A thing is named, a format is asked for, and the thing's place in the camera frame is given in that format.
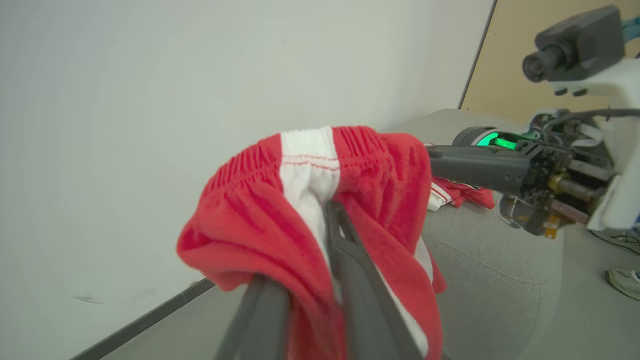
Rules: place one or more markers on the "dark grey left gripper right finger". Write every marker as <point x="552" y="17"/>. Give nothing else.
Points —
<point x="367" y="295"/>

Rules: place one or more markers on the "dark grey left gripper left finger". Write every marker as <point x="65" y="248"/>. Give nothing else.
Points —
<point x="260" y="325"/>

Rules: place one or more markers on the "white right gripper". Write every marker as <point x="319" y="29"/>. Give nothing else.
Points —
<point x="615" y="150"/>

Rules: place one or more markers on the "red jersey with lettering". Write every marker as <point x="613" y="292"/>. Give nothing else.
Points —
<point x="465" y="192"/>

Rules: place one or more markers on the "red shorts with white stripe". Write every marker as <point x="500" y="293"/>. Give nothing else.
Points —
<point x="250" y="225"/>

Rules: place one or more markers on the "tan wooden panel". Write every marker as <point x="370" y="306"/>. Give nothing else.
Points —
<point x="505" y="75"/>

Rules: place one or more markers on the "black baseboard strip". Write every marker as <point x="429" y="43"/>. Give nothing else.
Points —
<point x="150" y="317"/>

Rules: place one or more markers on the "grey fabric sofa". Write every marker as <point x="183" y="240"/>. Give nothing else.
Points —
<point x="490" y="280"/>

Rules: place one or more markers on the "white grey sneaker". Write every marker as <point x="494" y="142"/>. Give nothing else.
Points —
<point x="620" y="241"/>
<point x="625" y="282"/>

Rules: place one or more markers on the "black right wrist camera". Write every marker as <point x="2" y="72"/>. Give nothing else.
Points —
<point x="580" y="42"/>

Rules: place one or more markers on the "teal right camera connector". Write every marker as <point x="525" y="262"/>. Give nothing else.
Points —
<point x="632" y="22"/>

